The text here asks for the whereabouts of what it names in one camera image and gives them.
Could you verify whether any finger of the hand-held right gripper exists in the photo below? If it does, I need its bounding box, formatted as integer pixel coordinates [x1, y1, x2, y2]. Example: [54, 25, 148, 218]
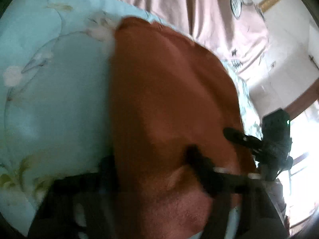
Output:
[223, 127, 265, 153]

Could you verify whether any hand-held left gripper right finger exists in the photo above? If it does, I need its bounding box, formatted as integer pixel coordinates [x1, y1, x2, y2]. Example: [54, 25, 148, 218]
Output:
[185, 144, 291, 239]

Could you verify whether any rust orange knit sweater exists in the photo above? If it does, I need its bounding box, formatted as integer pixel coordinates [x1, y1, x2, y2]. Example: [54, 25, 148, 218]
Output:
[109, 17, 258, 239]

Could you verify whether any bright window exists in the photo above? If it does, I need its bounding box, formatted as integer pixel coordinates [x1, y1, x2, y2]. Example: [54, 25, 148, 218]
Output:
[275, 100, 319, 229]

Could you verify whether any light blue floral quilt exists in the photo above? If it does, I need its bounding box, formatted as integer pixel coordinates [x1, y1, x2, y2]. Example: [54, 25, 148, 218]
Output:
[0, 0, 265, 237]

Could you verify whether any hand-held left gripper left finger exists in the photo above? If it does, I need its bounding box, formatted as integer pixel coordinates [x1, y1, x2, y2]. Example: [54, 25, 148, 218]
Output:
[27, 154, 121, 239]

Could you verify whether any pink heart-print duvet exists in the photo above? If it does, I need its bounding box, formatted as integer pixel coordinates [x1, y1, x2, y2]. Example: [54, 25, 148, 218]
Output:
[56, 0, 273, 80]

